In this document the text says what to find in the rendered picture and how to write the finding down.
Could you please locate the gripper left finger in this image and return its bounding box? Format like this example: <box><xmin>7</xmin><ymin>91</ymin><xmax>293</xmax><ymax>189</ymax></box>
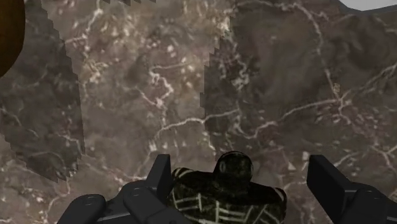
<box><xmin>57</xmin><ymin>153</ymin><xmax>191</xmax><ymax>224</ymax></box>

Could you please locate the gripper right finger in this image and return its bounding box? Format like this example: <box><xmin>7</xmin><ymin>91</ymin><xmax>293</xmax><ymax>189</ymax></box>
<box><xmin>306</xmin><ymin>154</ymin><xmax>397</xmax><ymax>224</ymax></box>

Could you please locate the black turtle figure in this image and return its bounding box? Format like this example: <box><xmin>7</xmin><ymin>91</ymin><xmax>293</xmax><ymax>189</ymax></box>
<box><xmin>167</xmin><ymin>151</ymin><xmax>288</xmax><ymax>224</ymax></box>

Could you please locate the brown round object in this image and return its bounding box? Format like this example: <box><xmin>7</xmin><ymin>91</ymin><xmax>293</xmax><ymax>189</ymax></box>
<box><xmin>0</xmin><ymin>0</ymin><xmax>26</xmax><ymax>78</ymax></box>

